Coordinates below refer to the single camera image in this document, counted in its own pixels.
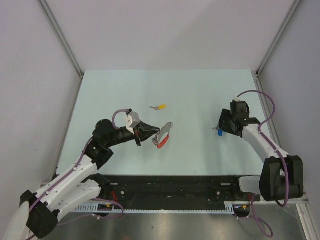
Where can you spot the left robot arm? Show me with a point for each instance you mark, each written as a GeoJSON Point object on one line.
{"type": "Point", "coordinates": [81, 182]}

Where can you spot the left aluminium frame post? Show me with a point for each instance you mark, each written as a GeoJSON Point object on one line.
{"type": "Point", "coordinates": [54, 24]}

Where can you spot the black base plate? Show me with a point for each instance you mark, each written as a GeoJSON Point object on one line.
{"type": "Point", "coordinates": [213, 187]}

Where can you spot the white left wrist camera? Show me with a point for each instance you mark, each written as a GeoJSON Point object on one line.
{"type": "Point", "coordinates": [132, 120]}

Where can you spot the aluminium frame post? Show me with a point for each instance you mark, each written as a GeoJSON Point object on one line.
{"type": "Point", "coordinates": [54, 24]}
{"type": "Point", "coordinates": [278, 36]}

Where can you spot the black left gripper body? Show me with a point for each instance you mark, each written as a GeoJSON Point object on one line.
{"type": "Point", "coordinates": [136, 130]}

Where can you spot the blue tagged key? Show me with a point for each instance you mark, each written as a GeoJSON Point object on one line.
{"type": "Point", "coordinates": [219, 131]}

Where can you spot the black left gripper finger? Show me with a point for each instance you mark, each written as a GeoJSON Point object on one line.
{"type": "Point", "coordinates": [147, 128]}
{"type": "Point", "coordinates": [146, 134]}

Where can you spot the yellow tagged key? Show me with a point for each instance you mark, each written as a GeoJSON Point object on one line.
{"type": "Point", "coordinates": [159, 107]}

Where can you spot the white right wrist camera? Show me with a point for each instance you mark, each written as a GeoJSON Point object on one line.
{"type": "Point", "coordinates": [237, 99]}

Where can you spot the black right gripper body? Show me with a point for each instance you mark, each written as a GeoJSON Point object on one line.
{"type": "Point", "coordinates": [230, 129]}

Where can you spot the red handled key organizer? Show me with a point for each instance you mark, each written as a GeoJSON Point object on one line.
{"type": "Point", "coordinates": [162, 137]}

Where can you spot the right aluminium frame post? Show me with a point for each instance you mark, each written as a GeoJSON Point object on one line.
{"type": "Point", "coordinates": [278, 36]}

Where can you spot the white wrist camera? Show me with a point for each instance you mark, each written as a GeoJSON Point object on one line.
{"type": "Point", "coordinates": [237, 99]}
{"type": "Point", "coordinates": [132, 120]}

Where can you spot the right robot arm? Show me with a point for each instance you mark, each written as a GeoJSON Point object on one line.
{"type": "Point", "coordinates": [282, 176]}

